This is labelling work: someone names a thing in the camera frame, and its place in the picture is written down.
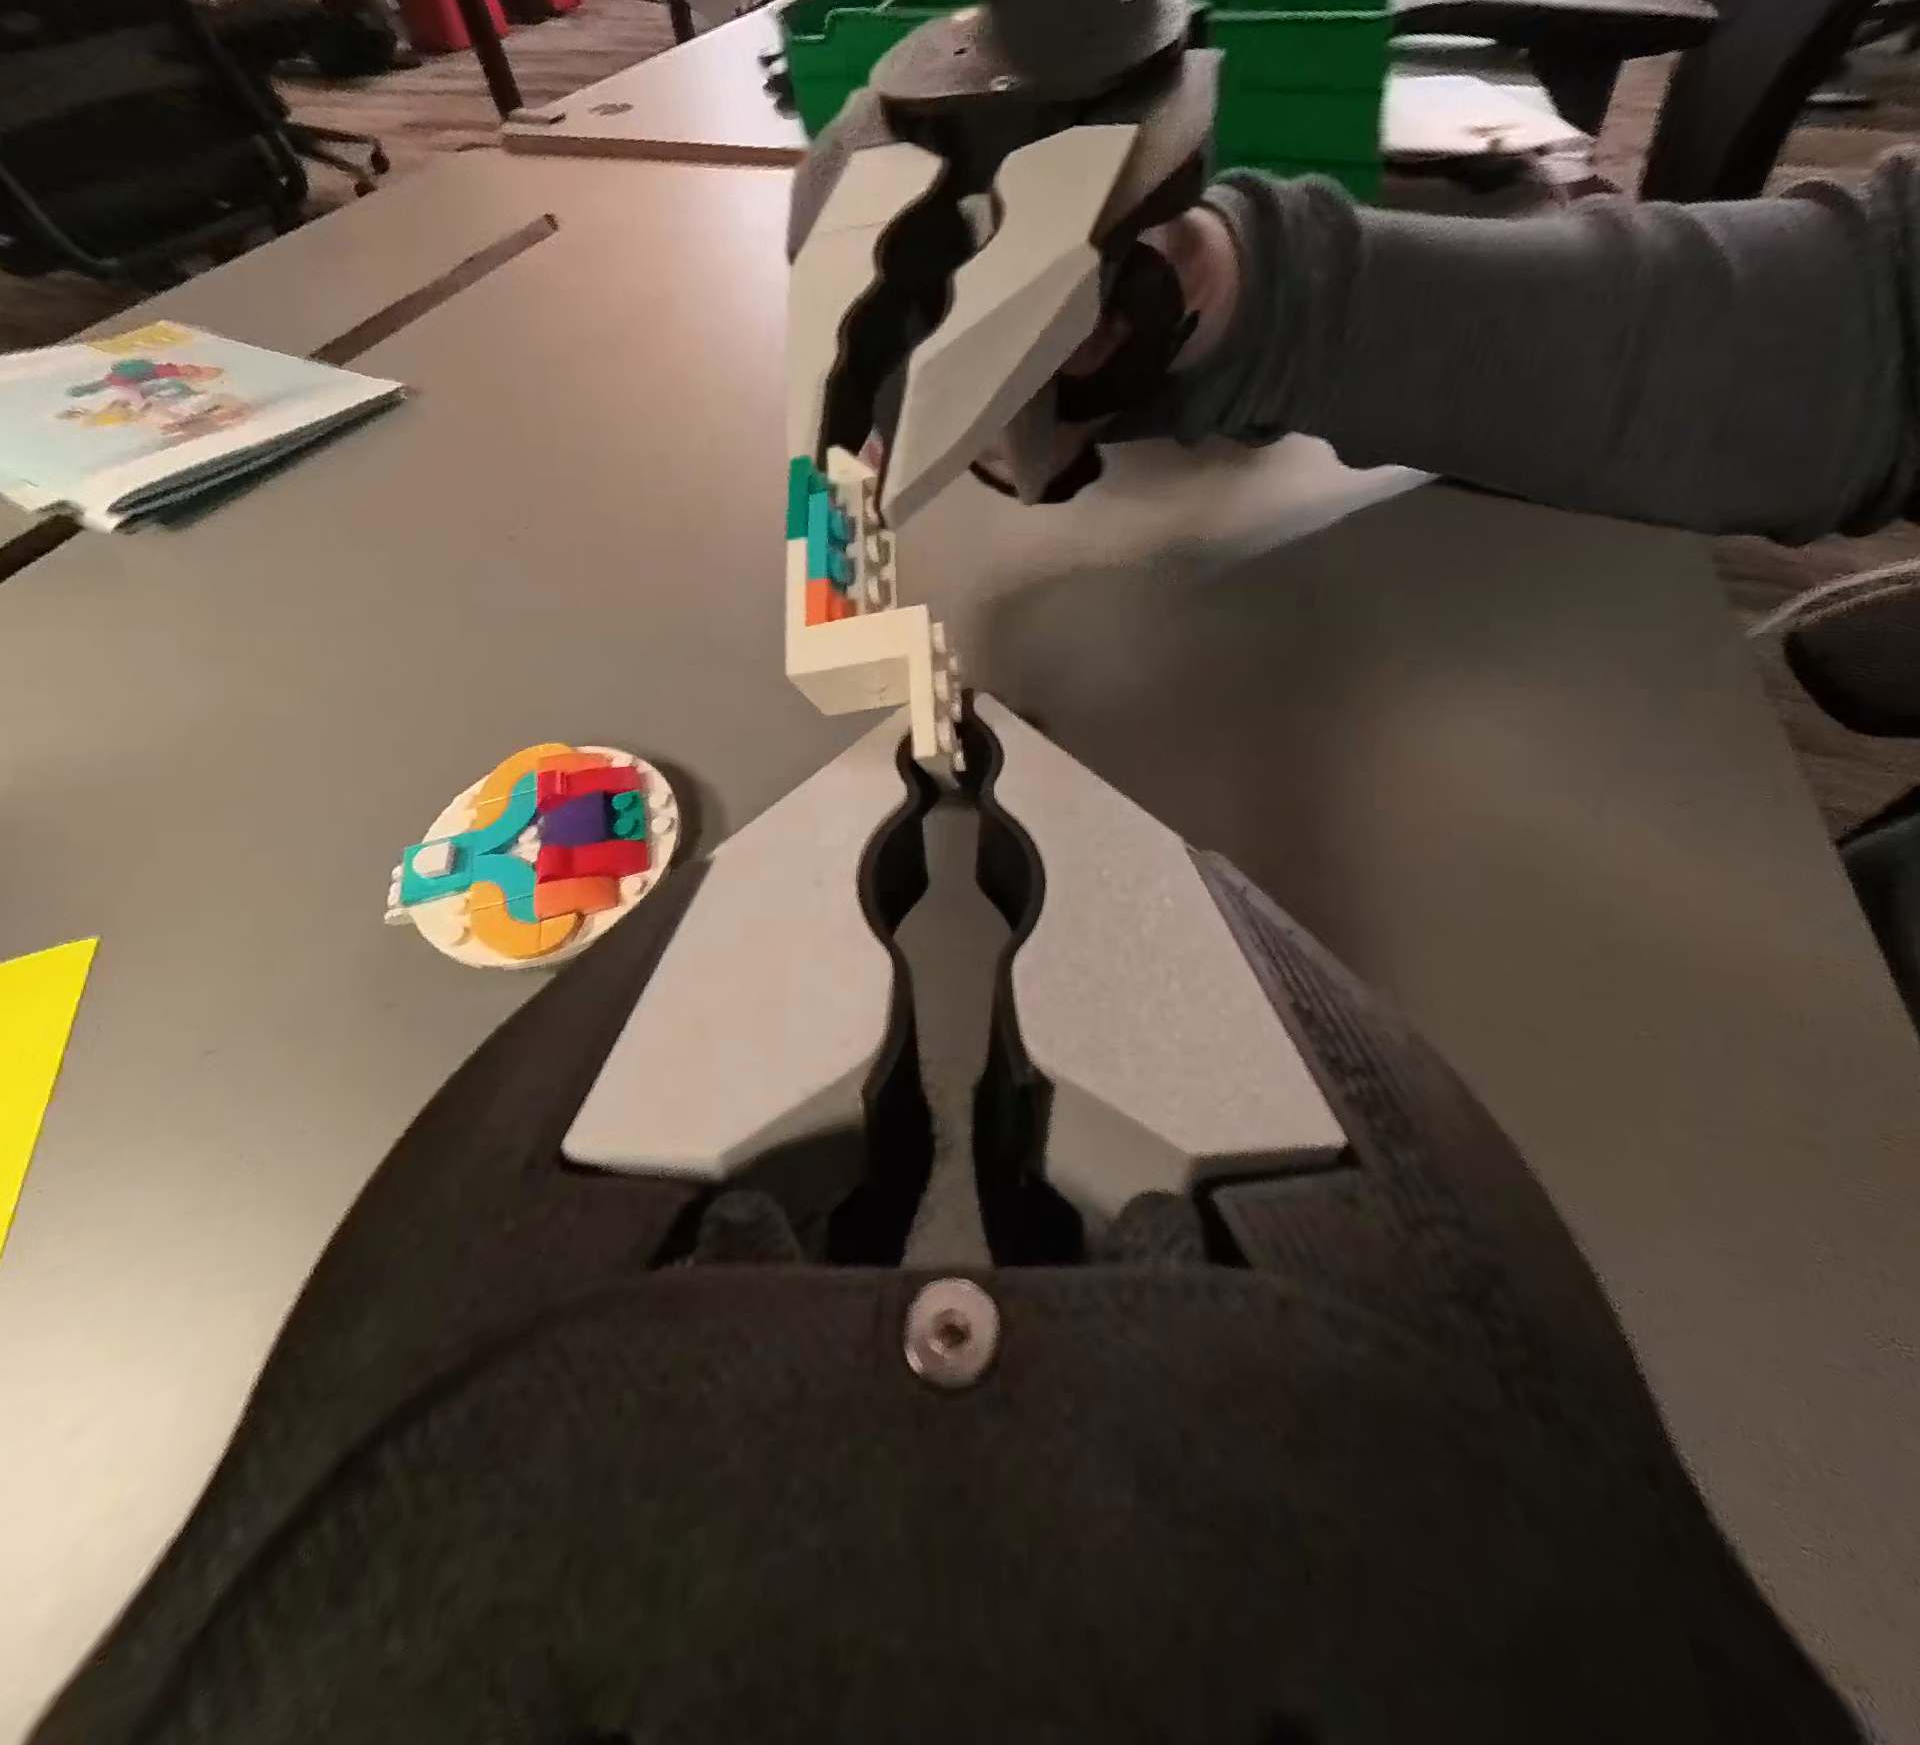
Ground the round rainbow brick plate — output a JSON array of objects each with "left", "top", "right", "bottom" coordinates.
[{"left": 384, "top": 741, "right": 685, "bottom": 974}]

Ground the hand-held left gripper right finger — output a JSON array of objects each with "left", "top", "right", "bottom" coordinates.
[{"left": 976, "top": 695, "right": 1352, "bottom": 1264}]

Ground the instruction booklet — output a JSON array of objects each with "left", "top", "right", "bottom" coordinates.
[{"left": 0, "top": 318, "right": 409, "bottom": 536}]

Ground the flat grey pouch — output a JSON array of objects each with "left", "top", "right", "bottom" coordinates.
[{"left": 1380, "top": 68, "right": 1595, "bottom": 167}]

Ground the white brick assembly teal brick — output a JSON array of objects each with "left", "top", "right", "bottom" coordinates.
[{"left": 782, "top": 444, "right": 971, "bottom": 786}]

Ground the person's leg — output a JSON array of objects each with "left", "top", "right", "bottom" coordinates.
[{"left": 1748, "top": 560, "right": 1920, "bottom": 735}]

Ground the person's right hand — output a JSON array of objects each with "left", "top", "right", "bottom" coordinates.
[{"left": 1183, "top": 202, "right": 1250, "bottom": 350}]

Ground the green divided plastic bin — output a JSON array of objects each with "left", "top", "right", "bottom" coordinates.
[{"left": 777, "top": 0, "right": 1405, "bottom": 204}]

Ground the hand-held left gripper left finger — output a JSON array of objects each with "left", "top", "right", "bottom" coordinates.
[{"left": 559, "top": 708, "right": 923, "bottom": 1267}]

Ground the black mesh office chair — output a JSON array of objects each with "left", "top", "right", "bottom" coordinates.
[{"left": 0, "top": 0, "right": 395, "bottom": 280}]

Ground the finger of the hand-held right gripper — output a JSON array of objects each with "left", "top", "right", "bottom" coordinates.
[
  {"left": 786, "top": 114, "right": 997, "bottom": 463},
  {"left": 875, "top": 122, "right": 1147, "bottom": 527}
]

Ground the yellow sticky note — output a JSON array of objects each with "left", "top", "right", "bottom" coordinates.
[{"left": 0, "top": 935, "right": 101, "bottom": 1255}]

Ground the person's right forearm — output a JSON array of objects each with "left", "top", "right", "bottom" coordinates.
[{"left": 1201, "top": 146, "right": 1920, "bottom": 550}]

